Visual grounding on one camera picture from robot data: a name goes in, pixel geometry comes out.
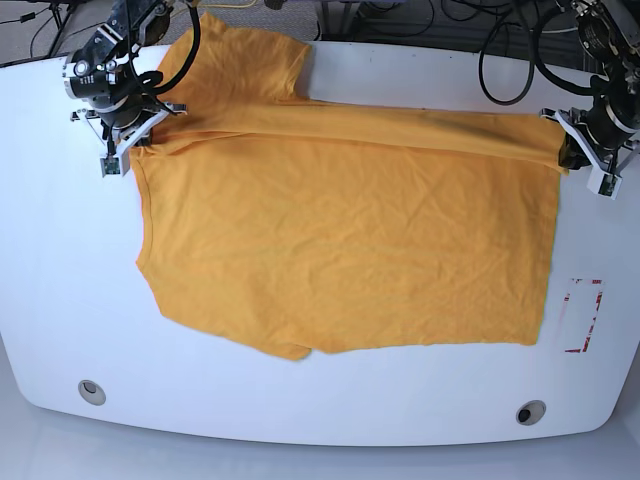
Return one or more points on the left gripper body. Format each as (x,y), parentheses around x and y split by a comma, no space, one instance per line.
(605,132)

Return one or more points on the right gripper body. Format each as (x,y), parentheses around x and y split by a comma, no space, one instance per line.
(120,107)

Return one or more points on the orange yellow t-shirt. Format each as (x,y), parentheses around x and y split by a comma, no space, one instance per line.
(293,226)

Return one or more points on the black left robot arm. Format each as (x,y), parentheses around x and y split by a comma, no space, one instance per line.
(608,31)

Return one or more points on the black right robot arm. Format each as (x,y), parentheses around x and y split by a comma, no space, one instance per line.
(133,25)

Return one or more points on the black tripod stand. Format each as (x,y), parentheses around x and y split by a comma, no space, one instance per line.
(61,13)

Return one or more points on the left table grommet hole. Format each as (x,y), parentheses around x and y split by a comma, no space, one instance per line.
(91,392)

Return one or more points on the table grommet hole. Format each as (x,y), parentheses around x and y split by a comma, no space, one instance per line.
(531,413)
(91,392)

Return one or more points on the right table grommet hole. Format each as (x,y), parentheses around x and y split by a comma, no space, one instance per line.
(531,413)

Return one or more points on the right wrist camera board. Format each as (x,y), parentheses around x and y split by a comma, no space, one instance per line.
(114,165)

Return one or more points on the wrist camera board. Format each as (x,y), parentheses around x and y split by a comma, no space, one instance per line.
(604,184)
(114,165)

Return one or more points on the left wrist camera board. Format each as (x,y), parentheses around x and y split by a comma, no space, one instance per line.
(604,184)

